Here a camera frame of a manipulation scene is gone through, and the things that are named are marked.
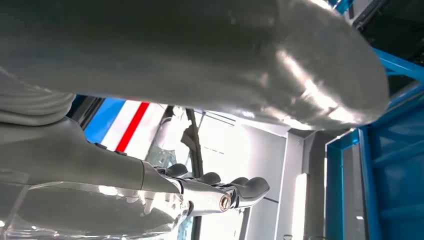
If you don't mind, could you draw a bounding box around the white car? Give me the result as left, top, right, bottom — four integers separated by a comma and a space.
99, 99, 327, 240

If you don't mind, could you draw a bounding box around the blue metal shelf rack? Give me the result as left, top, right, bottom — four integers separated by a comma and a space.
326, 0, 424, 240

